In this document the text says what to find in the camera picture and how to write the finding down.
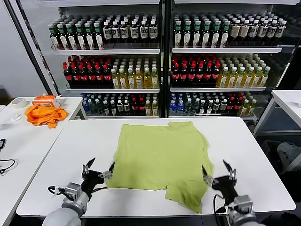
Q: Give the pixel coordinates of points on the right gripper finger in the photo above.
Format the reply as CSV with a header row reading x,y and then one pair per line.
x,y
232,174
210,180

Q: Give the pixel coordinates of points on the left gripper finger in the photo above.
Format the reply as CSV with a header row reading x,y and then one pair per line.
x,y
107,174
86,168

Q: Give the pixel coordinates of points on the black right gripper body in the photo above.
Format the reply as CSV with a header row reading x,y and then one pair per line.
x,y
224,188

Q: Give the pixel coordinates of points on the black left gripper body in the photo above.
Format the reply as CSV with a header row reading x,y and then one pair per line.
x,y
92,180

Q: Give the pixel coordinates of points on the green t-shirt with white print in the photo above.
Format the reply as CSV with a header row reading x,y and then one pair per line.
x,y
160,155

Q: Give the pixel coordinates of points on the grey bag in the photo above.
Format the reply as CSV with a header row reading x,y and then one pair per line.
x,y
288,153

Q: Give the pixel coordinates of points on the green tinted water bottle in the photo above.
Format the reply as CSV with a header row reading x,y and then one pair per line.
x,y
98,108
188,108
195,108

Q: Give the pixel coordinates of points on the blue water bottle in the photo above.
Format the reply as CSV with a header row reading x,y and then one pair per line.
x,y
86,106
180,108
172,108

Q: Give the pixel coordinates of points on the small dark bottle white cap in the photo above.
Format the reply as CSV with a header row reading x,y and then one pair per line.
x,y
216,107
113,108
223,107
202,108
209,108
127,108
120,108
105,108

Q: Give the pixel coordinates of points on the white side table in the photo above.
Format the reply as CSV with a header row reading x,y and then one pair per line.
x,y
28,141

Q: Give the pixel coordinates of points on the small yellow juice bottle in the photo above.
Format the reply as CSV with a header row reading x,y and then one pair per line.
x,y
154,109
148,109
252,108
244,108

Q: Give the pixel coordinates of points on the small red cap cola bottle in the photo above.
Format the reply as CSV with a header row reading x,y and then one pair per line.
x,y
134,107
141,107
231,107
238,107

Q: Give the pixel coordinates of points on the crumpled orange cloth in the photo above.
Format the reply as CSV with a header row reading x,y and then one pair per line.
x,y
44,115

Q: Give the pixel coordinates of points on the orange and white box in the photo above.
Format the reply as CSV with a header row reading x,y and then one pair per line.
x,y
44,101

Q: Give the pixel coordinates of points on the small white plastic object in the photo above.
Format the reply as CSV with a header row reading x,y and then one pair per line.
x,y
16,117

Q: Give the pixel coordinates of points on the black handheld device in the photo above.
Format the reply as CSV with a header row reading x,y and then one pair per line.
x,y
2,143

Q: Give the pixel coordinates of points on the yellow juice bottle green label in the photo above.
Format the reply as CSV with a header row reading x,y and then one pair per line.
x,y
264,79
256,80
131,81
240,80
147,80
248,80
115,81
155,80
223,80
231,80
123,81
139,80

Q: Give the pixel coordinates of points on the beige masking tape roll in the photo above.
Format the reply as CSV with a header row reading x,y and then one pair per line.
x,y
20,103

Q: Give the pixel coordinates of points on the white table with metal legs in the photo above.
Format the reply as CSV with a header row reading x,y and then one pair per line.
x,y
285,96

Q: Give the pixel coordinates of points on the white store shelf unit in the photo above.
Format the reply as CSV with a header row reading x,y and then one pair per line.
x,y
105,51

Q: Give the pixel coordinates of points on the beverage display shelf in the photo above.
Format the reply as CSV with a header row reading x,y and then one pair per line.
x,y
225,50

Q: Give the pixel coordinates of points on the dark bottle green cap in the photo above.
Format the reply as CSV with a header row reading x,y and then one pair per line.
x,y
187,36
98,38
89,38
62,38
225,36
178,36
53,38
216,36
197,36
71,38
80,38
206,36

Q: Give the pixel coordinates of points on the dark bottle blue white label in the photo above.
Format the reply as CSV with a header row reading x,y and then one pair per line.
x,y
271,32
153,32
253,31
144,32
116,33
280,33
124,32
262,32
134,32
107,33

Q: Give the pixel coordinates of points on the dark bottle beige label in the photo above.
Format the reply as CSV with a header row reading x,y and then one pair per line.
x,y
235,31
244,31

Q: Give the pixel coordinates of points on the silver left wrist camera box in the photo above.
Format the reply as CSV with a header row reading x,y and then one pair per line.
x,y
73,190

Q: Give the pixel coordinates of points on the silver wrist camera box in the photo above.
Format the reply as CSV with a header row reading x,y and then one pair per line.
x,y
242,204
73,190

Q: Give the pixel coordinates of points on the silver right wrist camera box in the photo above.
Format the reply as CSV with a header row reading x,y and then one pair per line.
x,y
242,204

